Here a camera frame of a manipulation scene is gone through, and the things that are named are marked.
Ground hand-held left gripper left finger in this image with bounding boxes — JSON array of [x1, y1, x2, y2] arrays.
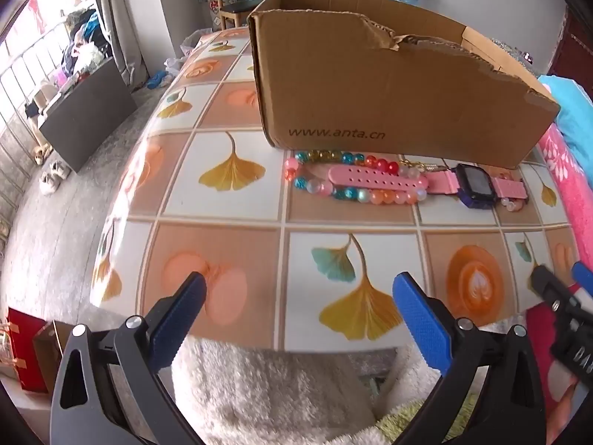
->
[[49, 271, 208, 445]]

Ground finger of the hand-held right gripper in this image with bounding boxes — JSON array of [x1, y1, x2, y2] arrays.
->
[[529, 266, 585, 322], [571, 261, 593, 298]]

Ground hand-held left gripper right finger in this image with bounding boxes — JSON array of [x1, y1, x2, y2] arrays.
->
[[392, 273, 550, 445]]

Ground pink strap watch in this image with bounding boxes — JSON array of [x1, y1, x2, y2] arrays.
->
[[328, 163, 530, 210]]

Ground gold keychain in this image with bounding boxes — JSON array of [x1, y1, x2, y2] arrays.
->
[[399, 158, 448, 174]]

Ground multicolour bead bracelet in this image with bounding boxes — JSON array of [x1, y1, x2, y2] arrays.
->
[[284, 149, 429, 205]]

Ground brown cardboard box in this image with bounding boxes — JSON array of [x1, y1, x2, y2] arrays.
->
[[248, 0, 561, 170]]

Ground pink floral blanket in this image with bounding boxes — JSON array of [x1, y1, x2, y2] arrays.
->
[[526, 125, 593, 445]]

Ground small cardboard box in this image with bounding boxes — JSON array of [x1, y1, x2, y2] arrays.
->
[[32, 320, 75, 392]]

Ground red bag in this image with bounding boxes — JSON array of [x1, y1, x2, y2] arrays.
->
[[4, 307, 49, 395]]

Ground blue pillow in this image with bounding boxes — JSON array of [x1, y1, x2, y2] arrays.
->
[[540, 74, 593, 177]]

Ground brown door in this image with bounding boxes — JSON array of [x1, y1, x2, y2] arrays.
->
[[553, 9, 593, 79]]

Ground metal window railing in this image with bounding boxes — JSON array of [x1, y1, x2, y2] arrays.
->
[[0, 7, 75, 223]]

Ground grey curtain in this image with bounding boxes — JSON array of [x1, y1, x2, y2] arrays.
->
[[90, 0, 151, 86]]

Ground pile of clothes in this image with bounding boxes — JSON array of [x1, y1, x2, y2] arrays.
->
[[62, 9, 114, 82]]

